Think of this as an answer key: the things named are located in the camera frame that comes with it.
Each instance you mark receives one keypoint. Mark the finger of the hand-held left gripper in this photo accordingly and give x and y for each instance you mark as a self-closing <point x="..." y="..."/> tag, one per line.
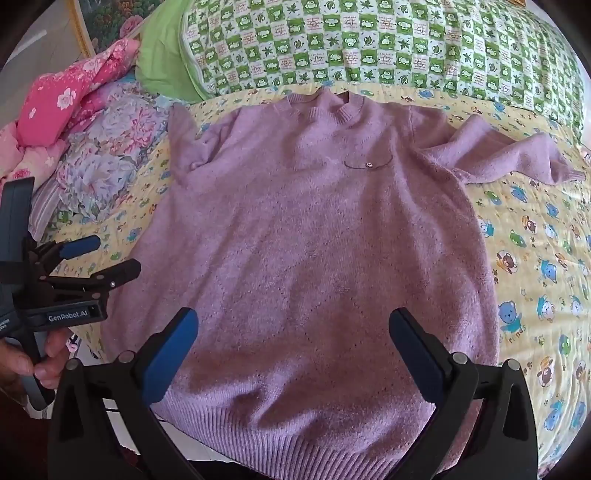
<point x="117" y="271"/>
<point x="81" y="247"/>

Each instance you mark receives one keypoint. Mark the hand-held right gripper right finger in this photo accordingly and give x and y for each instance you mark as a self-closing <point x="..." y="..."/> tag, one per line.
<point x="415" y="355"/>

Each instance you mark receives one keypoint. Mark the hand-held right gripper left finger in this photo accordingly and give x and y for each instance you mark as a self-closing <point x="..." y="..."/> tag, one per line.
<point x="171" y="353"/>

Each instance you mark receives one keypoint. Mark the purple knit sweater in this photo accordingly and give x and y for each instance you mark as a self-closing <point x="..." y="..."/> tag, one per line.
<point x="300" y="230"/>

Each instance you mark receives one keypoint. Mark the person's left hand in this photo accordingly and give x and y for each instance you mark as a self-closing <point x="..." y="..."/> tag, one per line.
<point x="53" y="355"/>

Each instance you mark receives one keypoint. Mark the light pink floral cloth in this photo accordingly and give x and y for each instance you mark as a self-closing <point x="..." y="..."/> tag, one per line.
<point x="27" y="157"/>

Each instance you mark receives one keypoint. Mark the pale floral blanket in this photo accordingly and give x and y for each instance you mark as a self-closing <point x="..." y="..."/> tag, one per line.
<point x="115" y="134"/>

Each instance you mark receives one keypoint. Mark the dark red cloth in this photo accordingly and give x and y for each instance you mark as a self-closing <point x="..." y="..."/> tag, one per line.
<point x="18" y="438"/>

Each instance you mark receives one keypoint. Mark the bright pink floral cloth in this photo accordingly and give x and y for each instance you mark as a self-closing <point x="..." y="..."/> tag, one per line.
<point x="51" y="101"/>

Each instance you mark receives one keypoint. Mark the yellow cartoon print bed sheet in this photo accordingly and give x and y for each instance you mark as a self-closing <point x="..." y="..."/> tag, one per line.
<point x="531" y="240"/>

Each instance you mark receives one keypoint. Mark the framed landscape painting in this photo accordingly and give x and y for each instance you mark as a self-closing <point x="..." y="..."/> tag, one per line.
<point x="115" y="14"/>

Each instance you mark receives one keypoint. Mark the green checked quilt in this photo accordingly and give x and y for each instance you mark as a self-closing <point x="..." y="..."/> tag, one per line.
<point x="369" y="41"/>

